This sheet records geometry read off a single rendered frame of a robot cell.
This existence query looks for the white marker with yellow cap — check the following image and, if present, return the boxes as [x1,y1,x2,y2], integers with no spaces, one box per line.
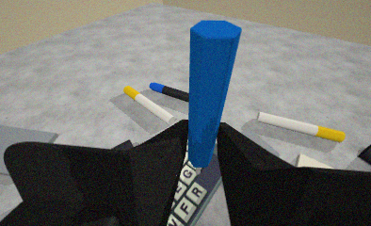
[257,112,346,142]
[123,86,175,125]

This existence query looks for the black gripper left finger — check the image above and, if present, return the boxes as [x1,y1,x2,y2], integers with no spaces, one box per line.
[4,120,188,226]

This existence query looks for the blue tapered cylinder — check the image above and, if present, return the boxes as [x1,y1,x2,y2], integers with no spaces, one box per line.
[187,21,242,175]

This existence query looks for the grey flat rectangular slab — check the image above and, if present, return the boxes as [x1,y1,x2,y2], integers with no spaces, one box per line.
[0,125,59,176]

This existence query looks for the grey letter keyboard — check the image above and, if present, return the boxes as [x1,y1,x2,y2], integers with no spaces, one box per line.
[167,138,222,226]

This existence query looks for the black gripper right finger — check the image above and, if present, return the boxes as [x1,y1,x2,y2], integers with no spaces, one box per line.
[217,122,371,226]

